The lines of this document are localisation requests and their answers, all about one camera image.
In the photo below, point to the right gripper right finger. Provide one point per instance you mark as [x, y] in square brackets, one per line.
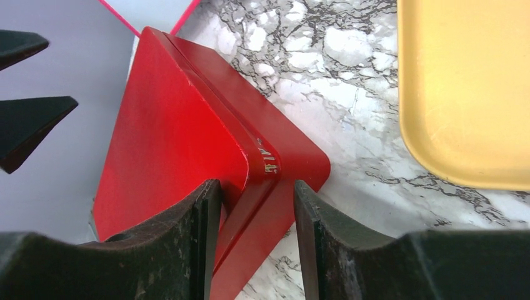
[343, 259]

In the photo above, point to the white board with pink frame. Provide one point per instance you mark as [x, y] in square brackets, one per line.
[165, 15]

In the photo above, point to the yellow plastic tray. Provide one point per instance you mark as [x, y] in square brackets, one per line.
[464, 90]

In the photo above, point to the red box lid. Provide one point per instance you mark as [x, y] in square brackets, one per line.
[170, 136]

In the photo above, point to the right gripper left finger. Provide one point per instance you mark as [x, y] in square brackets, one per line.
[168, 256]

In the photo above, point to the red chocolate box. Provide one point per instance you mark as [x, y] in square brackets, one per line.
[277, 152]

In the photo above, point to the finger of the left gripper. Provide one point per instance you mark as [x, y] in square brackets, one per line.
[20, 45]
[26, 122]

